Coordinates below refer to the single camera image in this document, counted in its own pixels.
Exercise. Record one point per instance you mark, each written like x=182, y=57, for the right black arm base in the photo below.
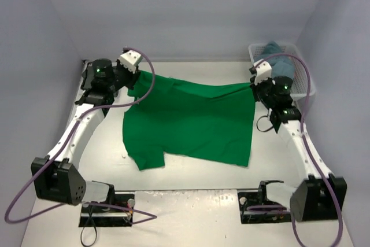
x=256, y=208

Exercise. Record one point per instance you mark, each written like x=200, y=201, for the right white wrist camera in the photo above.
x=261, y=71

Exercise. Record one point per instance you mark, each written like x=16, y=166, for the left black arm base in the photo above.
x=98, y=216

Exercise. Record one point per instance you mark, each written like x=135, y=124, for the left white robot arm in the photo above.
x=57, y=176

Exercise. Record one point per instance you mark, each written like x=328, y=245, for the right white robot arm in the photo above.
x=320, y=194

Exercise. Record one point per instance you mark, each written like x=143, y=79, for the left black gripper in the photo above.
x=130, y=76

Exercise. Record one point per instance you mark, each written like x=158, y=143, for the green t shirt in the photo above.
x=208, y=122

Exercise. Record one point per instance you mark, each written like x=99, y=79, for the white laundry basket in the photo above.
x=300, y=81

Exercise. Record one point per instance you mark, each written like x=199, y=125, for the blue t shirt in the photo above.
x=281, y=65

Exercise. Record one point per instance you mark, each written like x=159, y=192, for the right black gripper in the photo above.
x=257, y=89

